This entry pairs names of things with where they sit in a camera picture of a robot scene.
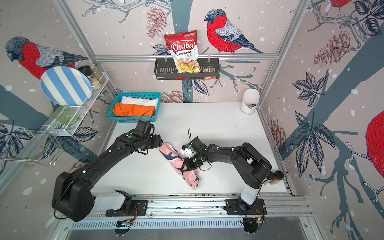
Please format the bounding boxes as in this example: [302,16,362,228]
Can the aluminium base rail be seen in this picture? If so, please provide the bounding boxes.
[59,193,313,218]

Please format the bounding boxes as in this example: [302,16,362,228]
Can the black wire hanging basket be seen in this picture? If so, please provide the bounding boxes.
[154,57,220,81]

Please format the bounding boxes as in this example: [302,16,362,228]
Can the orange cloth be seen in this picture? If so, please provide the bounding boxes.
[113,103,156,117]

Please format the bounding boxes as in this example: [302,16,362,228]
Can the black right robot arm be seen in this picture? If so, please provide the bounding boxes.
[181,137,273,208]

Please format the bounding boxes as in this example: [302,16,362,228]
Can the black lid shaker bottle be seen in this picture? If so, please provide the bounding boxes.
[263,172,275,186]

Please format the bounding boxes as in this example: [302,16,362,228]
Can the white shorts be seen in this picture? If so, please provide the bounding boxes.
[121,96,159,107]

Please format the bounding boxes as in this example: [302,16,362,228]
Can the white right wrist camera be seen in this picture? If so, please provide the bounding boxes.
[180,144,196,159]

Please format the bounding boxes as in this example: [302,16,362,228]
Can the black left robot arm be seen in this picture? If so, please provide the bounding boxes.
[52,120,163,222]

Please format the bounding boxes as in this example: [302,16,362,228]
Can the aluminium frame crossbar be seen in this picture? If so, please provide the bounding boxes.
[93,53,280,63]

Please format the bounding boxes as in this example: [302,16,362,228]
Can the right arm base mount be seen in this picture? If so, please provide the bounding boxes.
[223,198,267,216]

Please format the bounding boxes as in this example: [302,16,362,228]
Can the pink patterned cloth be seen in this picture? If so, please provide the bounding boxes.
[159,144,201,190]

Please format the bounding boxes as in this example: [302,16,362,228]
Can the white mannequin head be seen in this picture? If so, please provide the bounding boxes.
[241,89,260,115]

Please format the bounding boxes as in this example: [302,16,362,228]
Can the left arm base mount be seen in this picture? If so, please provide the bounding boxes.
[106,190,149,217]

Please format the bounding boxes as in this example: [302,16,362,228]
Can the beige spice jar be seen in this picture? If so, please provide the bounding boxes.
[90,65,104,91]

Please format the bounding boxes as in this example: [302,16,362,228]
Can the metal wire rack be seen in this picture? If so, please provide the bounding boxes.
[1,129,64,170]

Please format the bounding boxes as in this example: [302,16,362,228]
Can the red Chuba chips bag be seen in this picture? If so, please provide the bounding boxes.
[164,31,201,74]

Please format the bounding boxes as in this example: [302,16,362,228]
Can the dark lid spice jar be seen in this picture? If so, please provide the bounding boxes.
[78,66,94,79]

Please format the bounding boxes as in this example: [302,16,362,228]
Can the green glass cup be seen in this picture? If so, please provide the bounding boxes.
[51,106,79,126]

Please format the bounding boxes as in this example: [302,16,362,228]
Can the blue white striped plate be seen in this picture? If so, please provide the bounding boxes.
[40,67,92,107]

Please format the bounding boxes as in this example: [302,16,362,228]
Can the clear acrylic wall shelf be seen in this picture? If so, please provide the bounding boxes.
[42,73,110,137]

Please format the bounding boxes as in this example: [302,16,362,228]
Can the teal plastic basket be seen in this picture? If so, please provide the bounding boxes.
[108,93,161,123]

